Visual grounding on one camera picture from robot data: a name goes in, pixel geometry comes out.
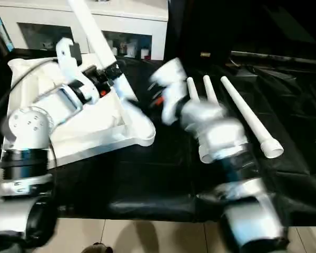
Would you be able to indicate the white plastic table leg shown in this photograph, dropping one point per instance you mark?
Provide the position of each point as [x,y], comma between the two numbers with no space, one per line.
[209,89]
[193,89]
[247,116]
[92,29]

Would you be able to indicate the white plastic table top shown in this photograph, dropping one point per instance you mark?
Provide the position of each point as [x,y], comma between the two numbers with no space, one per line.
[95,132]

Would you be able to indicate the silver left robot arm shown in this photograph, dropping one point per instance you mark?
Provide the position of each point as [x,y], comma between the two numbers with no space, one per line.
[31,142]

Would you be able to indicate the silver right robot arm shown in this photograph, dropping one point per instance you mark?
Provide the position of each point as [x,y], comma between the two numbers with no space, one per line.
[237,174]

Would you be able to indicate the white sideboard with glass doors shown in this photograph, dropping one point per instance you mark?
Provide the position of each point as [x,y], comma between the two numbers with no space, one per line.
[137,21]

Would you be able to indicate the black work mat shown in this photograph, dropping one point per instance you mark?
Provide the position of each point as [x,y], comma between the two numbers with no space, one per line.
[163,179]

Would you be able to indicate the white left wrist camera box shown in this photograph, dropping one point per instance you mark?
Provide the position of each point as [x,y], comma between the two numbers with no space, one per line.
[68,58]

